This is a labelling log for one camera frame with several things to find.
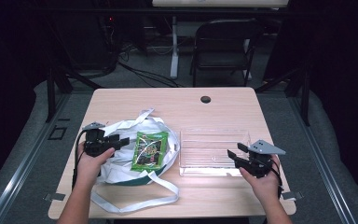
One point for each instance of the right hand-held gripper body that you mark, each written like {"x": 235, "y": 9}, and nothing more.
{"x": 259, "y": 163}

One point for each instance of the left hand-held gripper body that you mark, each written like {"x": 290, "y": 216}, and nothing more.
{"x": 94, "y": 144}

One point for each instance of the clear plastic tray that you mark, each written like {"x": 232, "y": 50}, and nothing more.
{"x": 208, "y": 152}

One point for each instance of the white tote bag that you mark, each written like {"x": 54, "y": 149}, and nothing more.
{"x": 118, "y": 169}

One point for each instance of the green snack packet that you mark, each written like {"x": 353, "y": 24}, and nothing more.
{"x": 149, "y": 151}

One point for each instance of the person's left hand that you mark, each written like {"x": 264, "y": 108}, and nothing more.
{"x": 88, "y": 168}

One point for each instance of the person's right hand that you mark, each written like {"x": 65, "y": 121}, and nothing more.
{"x": 267, "y": 186}

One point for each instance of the black metal stand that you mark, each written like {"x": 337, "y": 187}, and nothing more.
{"x": 51, "y": 93}
{"x": 305, "y": 93}

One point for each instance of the white desk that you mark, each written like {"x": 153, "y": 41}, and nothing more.
{"x": 174, "y": 46}

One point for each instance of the black folding chair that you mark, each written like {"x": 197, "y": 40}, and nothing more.
{"x": 223, "y": 40}

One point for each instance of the grey table bracket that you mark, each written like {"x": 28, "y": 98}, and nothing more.
{"x": 293, "y": 195}
{"x": 54, "y": 196}

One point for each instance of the aluminium floor rail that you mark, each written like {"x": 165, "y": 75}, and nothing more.
{"x": 21, "y": 175}
{"x": 323, "y": 168}

